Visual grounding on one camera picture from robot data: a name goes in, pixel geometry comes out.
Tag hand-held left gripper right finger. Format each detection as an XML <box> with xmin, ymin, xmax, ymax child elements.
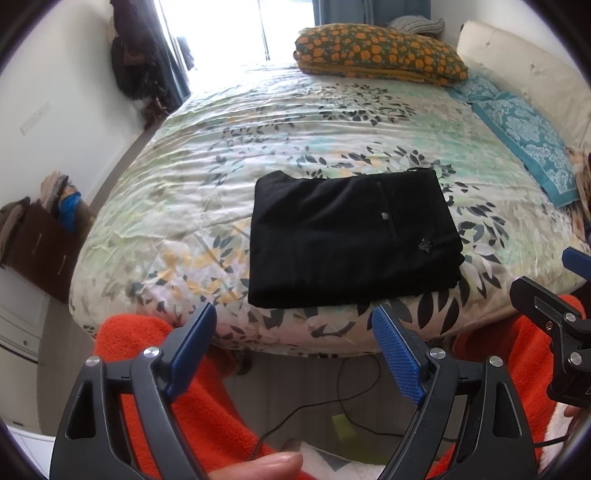
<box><xmin>372</xmin><ymin>305</ymin><xmax>539</xmax><ymax>480</ymax></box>

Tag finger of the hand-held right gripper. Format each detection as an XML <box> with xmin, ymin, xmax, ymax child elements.
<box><xmin>509</xmin><ymin>276</ymin><xmax>588</xmax><ymax>337</ymax></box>
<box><xmin>562</xmin><ymin>247</ymin><xmax>591</xmax><ymax>280</ymax></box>

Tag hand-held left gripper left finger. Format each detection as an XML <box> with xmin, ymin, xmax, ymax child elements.
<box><xmin>50</xmin><ymin>302</ymin><xmax>218</xmax><ymax>480</ymax></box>

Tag black pants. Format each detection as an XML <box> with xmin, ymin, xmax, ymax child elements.
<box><xmin>248</xmin><ymin>168</ymin><xmax>465</xmax><ymax>309</ymax></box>

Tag person's left hand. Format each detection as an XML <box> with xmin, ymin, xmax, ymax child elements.
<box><xmin>205</xmin><ymin>452</ymin><xmax>304</xmax><ymax>480</ymax></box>

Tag orange fleece garment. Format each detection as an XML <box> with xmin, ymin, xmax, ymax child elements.
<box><xmin>95</xmin><ymin>295</ymin><xmax>591</xmax><ymax>480</ymax></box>

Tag white fluffy cloth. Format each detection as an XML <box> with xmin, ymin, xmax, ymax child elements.
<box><xmin>295</xmin><ymin>440</ymin><xmax>393</xmax><ymax>480</ymax></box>

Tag large teal patterned pillow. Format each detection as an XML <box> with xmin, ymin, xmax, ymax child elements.
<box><xmin>471</xmin><ymin>91</ymin><xmax>581</xmax><ymax>209</ymax></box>

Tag floral leaf print bedspread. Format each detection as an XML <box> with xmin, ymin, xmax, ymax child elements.
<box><xmin>68</xmin><ymin>62</ymin><xmax>591</xmax><ymax>358</ymax></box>

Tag white cabinet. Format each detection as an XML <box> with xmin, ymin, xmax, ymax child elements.
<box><xmin>0</xmin><ymin>265</ymin><xmax>51</xmax><ymax>365</ymax></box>

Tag brown wooden dresser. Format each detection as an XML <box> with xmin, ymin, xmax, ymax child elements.
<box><xmin>0</xmin><ymin>203</ymin><xmax>95</xmax><ymax>304</ymax></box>

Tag pile of folded clothes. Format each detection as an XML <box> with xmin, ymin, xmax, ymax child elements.
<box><xmin>39</xmin><ymin>172</ymin><xmax>83</xmax><ymax>232</ymax></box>

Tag small teal patterned pillow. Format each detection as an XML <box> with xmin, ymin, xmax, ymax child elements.
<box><xmin>445</xmin><ymin>75</ymin><xmax>502</xmax><ymax>103</ymax></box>

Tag cream padded headboard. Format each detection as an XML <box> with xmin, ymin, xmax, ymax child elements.
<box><xmin>456</xmin><ymin>21</ymin><xmax>591</xmax><ymax>148</ymax></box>

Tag grey knitted cloth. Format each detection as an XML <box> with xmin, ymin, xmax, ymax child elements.
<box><xmin>385</xmin><ymin>15</ymin><xmax>446</xmax><ymax>35</ymax></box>

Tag orange floral print pillow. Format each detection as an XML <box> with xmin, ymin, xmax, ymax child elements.
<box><xmin>293</xmin><ymin>24</ymin><xmax>469</xmax><ymax>87</ymax></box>

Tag dark hanging clothes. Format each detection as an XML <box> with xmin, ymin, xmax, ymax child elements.
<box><xmin>108</xmin><ymin>0</ymin><xmax>192</xmax><ymax>130</ymax></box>

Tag teal curtain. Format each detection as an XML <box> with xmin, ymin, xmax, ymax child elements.
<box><xmin>313</xmin><ymin>0</ymin><xmax>432</xmax><ymax>28</ymax></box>

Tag black floor cable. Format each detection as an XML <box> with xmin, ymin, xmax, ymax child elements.
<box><xmin>249</xmin><ymin>357</ymin><xmax>407</xmax><ymax>462</ymax></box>

